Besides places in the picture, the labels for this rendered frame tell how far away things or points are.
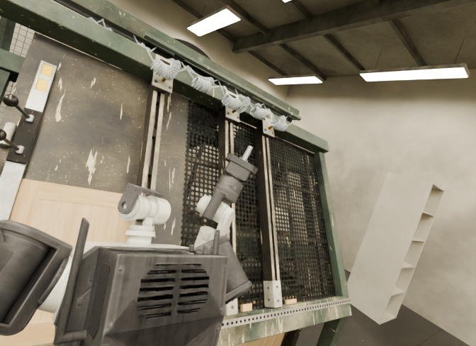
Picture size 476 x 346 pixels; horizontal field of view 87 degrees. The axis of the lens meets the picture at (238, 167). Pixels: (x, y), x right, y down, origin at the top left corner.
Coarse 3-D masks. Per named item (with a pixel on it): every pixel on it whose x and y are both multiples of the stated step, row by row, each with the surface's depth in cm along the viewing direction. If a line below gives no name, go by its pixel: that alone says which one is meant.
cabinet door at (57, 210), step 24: (24, 192) 82; (48, 192) 87; (72, 192) 91; (96, 192) 96; (24, 216) 81; (48, 216) 85; (72, 216) 89; (96, 216) 94; (72, 240) 87; (96, 240) 92; (120, 240) 97; (48, 312) 78; (0, 336) 70; (24, 336) 73; (48, 336) 76
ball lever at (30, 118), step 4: (4, 96) 76; (8, 96) 76; (12, 96) 77; (4, 100) 76; (8, 100) 76; (12, 100) 77; (16, 100) 78; (8, 104) 77; (12, 104) 77; (16, 104) 78; (20, 108) 81; (24, 112) 83; (28, 116) 86; (32, 116) 87; (28, 120) 86; (32, 120) 87
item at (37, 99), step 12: (36, 84) 93; (48, 84) 95; (36, 96) 91; (36, 108) 90; (36, 132) 90; (12, 168) 81; (24, 168) 83; (0, 180) 78; (12, 180) 80; (0, 192) 77; (12, 192) 79; (0, 204) 76; (12, 204) 78; (0, 216) 76
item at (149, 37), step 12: (144, 36) 105; (168, 48) 111; (156, 60) 114; (192, 60) 118; (156, 72) 114; (168, 72) 114; (216, 72) 126; (192, 84) 126; (204, 84) 130; (240, 84) 136; (228, 96) 138; (252, 108) 147; (276, 108) 155; (276, 120) 161
